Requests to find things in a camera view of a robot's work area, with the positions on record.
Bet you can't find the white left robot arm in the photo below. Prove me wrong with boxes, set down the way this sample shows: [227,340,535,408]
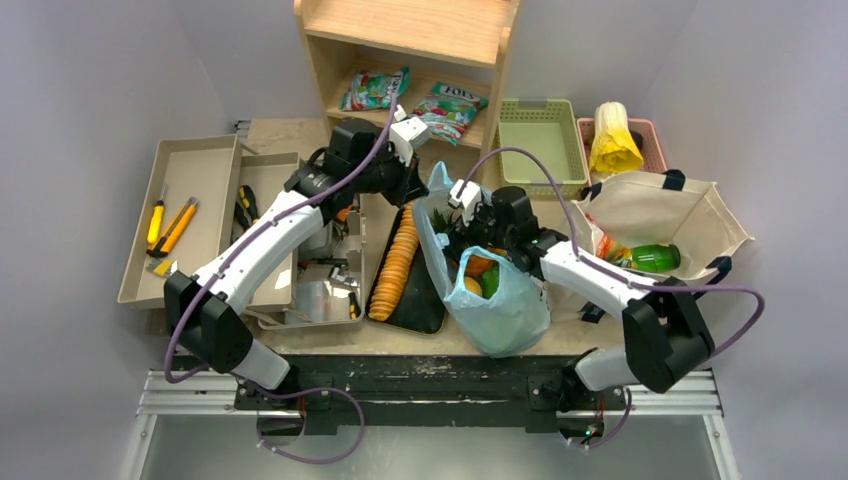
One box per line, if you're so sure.
[164,117,429,409]

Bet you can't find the green plastic basket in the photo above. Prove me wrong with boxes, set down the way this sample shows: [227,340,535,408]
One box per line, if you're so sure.
[495,98,589,199]

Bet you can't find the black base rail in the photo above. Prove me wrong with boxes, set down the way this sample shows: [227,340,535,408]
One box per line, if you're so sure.
[235,354,655,435]

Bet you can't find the wooden shelf unit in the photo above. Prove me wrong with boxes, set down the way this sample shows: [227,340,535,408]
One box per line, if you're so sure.
[293,1,521,164]

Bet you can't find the orange fruit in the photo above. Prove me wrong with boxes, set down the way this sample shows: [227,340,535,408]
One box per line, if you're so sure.
[463,276,483,297]

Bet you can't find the yellow white napa cabbage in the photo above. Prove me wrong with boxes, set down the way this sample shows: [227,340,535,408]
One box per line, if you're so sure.
[589,101,644,174]

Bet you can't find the orange hex key holder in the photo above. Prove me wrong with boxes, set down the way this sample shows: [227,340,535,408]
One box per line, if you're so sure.
[335,205,353,224]

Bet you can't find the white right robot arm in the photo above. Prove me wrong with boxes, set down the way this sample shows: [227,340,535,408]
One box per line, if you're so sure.
[449,182,715,407]

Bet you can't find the pink plastic basket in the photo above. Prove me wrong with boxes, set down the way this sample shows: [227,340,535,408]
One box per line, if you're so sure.
[576,117,668,174]

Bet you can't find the right candy bag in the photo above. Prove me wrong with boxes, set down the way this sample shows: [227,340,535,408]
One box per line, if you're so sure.
[412,82,489,146]

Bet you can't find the stubby black yellow screwdriver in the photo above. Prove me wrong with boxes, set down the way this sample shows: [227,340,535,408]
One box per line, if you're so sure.
[348,291,362,320]

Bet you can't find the light blue plastic grocery bag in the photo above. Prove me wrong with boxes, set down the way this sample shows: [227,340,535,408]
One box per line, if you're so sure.
[412,162,551,358]

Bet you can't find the green lettuce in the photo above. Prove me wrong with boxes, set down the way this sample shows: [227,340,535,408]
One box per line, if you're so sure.
[478,264,500,299]

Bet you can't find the green bottle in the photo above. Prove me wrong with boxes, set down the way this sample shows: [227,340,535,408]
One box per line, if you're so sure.
[629,244,681,273]

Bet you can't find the orange snack packet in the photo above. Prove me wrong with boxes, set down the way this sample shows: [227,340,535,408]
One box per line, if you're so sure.
[585,214,633,268]

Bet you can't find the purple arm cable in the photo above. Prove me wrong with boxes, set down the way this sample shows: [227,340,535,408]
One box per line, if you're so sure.
[162,92,400,386]
[460,146,766,366]

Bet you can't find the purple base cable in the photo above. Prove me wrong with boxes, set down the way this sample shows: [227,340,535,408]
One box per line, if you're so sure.
[255,387,366,466]

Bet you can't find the black rectangular tray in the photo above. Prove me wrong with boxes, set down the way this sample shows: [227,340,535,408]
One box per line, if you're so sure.
[364,203,446,335]

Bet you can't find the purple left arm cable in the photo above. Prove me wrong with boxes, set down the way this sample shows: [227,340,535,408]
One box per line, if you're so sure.
[162,92,400,386]

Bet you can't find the beige toolbox tray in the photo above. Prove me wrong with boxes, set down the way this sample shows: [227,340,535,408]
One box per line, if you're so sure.
[117,134,298,310]

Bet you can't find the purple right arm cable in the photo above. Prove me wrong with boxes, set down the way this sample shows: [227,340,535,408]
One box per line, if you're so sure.
[460,146,766,366]

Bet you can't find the grey open toolbox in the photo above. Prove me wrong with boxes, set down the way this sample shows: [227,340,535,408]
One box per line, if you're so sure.
[239,152,364,329]

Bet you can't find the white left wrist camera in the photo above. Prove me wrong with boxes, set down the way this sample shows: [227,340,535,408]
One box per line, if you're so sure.
[389,106,431,166]

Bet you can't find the small yellow screwdriver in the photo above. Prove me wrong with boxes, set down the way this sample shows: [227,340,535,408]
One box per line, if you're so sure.
[146,183,167,247]

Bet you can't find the purple eggplant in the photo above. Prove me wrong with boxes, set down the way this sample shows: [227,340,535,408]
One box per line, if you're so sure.
[629,130,644,151]

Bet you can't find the left candy bag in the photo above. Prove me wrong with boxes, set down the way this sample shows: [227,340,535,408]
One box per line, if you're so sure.
[339,66,410,112]

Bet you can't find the pineapple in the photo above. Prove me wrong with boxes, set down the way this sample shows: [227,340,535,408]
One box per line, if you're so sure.
[430,209,496,279]

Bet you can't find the orange spiral bread loaf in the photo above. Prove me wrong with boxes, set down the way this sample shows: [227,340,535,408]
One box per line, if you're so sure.
[368,204,419,321]

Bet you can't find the beige canvas tote bag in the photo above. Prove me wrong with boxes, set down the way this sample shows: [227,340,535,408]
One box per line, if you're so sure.
[549,171,765,321]

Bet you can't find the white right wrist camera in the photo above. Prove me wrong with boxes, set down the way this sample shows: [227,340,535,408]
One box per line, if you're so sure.
[447,180,482,226]

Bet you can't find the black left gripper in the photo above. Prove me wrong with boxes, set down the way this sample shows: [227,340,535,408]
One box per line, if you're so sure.
[351,142,429,209]

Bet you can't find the candy bag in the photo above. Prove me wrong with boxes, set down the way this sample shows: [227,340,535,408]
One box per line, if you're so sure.
[412,82,489,146]
[339,66,410,112]

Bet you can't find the yellow utility knife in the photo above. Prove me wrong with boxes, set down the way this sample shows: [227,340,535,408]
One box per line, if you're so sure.
[145,196,199,278]

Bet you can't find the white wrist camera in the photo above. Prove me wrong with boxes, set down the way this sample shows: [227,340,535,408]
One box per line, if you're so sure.
[447,180,482,226]
[389,106,431,166]

